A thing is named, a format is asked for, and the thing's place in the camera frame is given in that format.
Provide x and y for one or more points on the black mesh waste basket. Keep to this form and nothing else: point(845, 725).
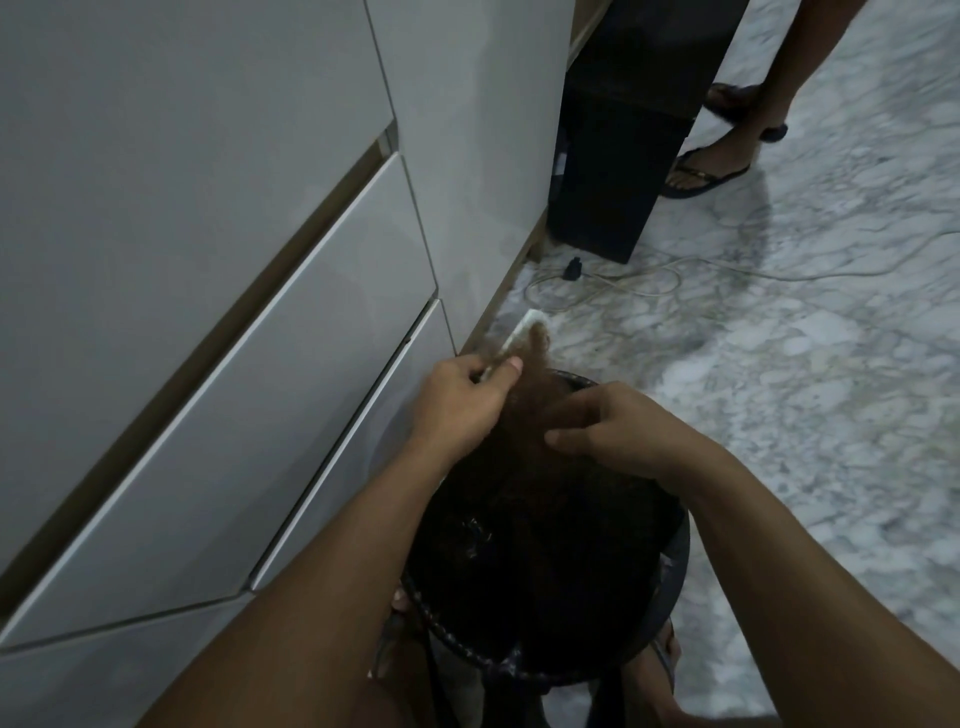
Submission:
point(555, 585)

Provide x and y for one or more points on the large brown hair clump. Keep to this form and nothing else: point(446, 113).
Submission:
point(536, 405)

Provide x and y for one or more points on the person's leg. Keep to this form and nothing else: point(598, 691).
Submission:
point(401, 660)
point(645, 690)

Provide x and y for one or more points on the white drawer cabinet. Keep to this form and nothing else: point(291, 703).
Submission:
point(187, 300)

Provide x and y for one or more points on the person's left forearm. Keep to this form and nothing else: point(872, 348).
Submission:
point(315, 615)

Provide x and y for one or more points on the light blue hairbrush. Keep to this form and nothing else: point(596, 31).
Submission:
point(521, 330)

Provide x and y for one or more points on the black plug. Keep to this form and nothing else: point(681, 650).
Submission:
point(574, 268)

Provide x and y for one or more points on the person's right hand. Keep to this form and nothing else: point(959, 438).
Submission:
point(630, 439)

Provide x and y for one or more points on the black speaker box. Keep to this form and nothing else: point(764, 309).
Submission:
point(622, 150)

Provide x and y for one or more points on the person's left hand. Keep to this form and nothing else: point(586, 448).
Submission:
point(457, 405)

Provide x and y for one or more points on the person's right forearm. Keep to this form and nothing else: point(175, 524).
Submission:
point(810, 615)

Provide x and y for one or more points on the person's left leg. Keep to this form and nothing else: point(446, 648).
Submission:
point(401, 660)

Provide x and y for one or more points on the person's black sandal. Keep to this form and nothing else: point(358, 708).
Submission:
point(390, 645)
point(666, 660)

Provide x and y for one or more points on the person's right leg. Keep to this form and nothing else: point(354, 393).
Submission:
point(645, 690)

